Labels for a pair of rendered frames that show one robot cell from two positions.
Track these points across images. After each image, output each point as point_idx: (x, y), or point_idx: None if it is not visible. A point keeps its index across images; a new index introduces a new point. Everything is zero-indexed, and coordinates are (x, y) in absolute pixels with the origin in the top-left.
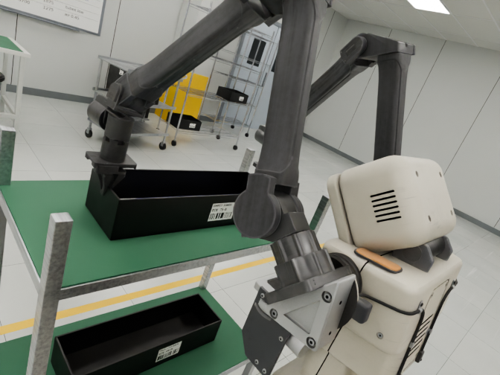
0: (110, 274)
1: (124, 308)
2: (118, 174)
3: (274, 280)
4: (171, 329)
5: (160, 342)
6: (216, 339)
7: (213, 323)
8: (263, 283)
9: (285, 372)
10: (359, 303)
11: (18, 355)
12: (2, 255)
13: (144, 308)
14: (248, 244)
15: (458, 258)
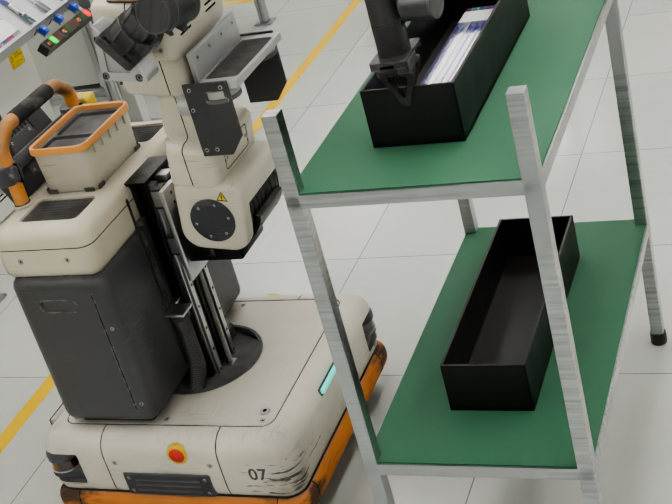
0: (406, 23)
1: (618, 333)
2: None
3: (266, 42)
4: (520, 363)
5: (508, 342)
6: (448, 415)
7: (445, 353)
8: (272, 34)
9: (238, 108)
10: None
11: (611, 238)
12: (613, 79)
13: (598, 355)
14: (352, 106)
15: (95, 0)
